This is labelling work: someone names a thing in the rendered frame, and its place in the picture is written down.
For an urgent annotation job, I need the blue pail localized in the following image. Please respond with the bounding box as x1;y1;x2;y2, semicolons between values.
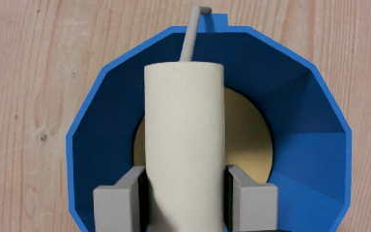
66;5;352;232

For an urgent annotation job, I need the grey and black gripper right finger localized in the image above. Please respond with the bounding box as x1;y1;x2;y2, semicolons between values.
224;164;278;232

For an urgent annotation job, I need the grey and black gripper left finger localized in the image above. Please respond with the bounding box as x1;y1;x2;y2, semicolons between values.
93;166;149;232

